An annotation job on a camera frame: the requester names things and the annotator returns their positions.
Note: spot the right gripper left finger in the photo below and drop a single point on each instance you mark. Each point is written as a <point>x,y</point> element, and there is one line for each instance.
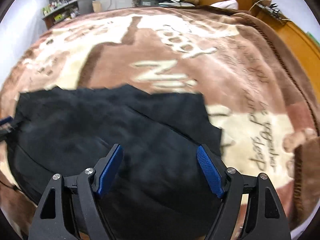
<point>66,197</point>

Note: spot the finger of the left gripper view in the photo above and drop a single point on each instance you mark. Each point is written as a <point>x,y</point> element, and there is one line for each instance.
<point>8,125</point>

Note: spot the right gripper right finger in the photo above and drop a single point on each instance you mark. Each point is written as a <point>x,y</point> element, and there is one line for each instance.
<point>265,217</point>

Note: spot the black puffer jacket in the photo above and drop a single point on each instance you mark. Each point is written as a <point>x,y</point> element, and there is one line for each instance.
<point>142,147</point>

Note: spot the brown cream plush blanket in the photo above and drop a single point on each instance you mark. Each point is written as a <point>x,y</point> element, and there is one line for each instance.
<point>254,90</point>

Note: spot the dark cluttered shelf unit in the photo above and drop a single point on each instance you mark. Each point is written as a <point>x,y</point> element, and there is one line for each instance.
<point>67,10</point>

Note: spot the white pillow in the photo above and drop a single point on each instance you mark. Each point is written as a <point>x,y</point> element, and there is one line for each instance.
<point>228,4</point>

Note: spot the clutter pile beside bed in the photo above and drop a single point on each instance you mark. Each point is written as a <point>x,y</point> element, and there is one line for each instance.
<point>165,3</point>

